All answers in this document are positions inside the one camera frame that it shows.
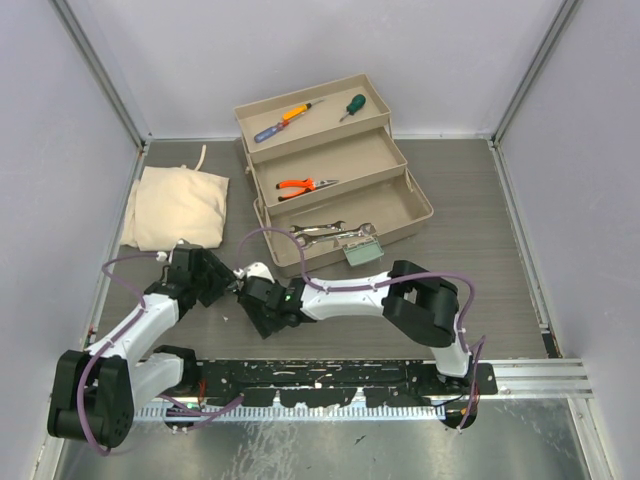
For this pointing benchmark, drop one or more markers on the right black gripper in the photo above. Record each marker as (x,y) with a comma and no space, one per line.
(265,326)

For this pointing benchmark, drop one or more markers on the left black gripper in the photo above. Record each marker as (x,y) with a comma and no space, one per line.
(221,278)

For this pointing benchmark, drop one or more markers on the small silver wrench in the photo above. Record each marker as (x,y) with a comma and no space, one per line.
(335,226)

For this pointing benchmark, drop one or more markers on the large silver wrench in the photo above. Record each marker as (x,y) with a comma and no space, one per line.
(307,240)

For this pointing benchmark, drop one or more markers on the orange handled pliers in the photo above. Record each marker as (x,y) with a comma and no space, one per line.
(302,187)

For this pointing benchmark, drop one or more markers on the brown translucent toolbox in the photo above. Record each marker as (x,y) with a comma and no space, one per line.
(374,182)

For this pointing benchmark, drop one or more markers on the yellow handled tool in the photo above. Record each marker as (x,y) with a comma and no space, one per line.
(299,110)

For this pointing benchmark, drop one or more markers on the green handled screwdriver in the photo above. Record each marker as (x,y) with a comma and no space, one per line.
(355,105)

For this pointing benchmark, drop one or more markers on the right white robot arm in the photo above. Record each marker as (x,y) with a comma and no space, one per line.
(427,307)

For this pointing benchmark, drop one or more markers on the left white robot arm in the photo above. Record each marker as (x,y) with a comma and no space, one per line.
(97,391)

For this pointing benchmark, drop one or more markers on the beige cloth bag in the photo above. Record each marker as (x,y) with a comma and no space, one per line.
(169,204)

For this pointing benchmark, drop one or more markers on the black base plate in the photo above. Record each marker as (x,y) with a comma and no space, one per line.
(315,384)

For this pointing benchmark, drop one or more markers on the slotted cable duct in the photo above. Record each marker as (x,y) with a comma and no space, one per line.
(157,411)

